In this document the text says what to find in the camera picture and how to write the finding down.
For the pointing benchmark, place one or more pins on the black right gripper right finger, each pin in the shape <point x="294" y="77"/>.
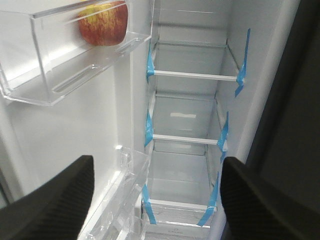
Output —
<point x="256" y="210"/>

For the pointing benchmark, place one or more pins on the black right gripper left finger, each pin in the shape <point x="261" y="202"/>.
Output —
<point x="55" y="211"/>

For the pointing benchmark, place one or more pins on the red yellow apple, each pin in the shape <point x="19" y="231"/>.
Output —
<point x="104" y="24"/>

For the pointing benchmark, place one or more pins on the dark grey closed fridge door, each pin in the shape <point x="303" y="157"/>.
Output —
<point x="286" y="147"/>

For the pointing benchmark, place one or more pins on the open fridge with shelves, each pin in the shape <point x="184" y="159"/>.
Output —
<point x="211" y="66"/>

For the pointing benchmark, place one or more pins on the clear lower door bin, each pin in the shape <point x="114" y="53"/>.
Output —
<point x="108" y="216"/>

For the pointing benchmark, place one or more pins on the clear door bin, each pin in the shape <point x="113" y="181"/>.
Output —
<point x="44" y="55"/>
<point x="108" y="216"/>

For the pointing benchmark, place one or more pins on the clear upper door bin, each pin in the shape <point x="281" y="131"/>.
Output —
<point x="44" y="55"/>

